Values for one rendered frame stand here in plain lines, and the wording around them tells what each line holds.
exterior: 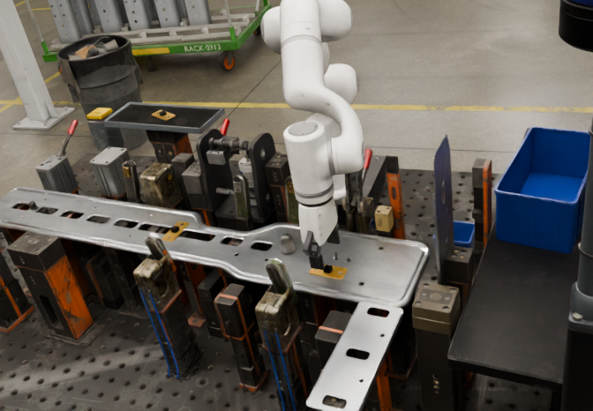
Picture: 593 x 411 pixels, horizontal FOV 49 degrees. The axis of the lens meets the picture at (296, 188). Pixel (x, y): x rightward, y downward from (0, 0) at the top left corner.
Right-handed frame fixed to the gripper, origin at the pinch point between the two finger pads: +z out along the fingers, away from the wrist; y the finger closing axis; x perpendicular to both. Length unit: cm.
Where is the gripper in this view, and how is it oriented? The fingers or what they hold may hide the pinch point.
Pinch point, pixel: (325, 251)
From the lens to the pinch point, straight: 146.2
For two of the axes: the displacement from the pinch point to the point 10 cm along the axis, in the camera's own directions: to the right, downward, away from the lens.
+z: 1.6, 8.3, 5.3
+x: 8.9, 1.1, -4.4
